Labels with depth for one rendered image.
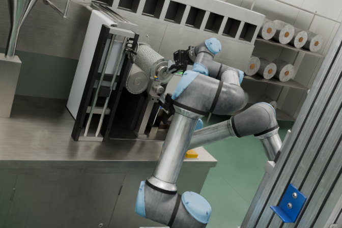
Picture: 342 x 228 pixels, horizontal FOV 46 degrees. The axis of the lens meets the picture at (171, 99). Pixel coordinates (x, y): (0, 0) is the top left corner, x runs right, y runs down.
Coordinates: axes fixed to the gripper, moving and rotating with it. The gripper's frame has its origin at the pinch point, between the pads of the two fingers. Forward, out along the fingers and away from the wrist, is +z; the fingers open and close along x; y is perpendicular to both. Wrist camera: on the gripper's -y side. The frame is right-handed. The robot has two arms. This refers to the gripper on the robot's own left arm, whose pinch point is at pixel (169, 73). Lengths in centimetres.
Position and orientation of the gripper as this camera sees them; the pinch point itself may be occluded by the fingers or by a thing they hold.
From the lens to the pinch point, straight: 204.3
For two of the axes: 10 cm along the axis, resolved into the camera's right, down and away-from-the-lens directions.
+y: -0.8, -9.6, 2.6
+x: -8.1, -0.9, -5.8
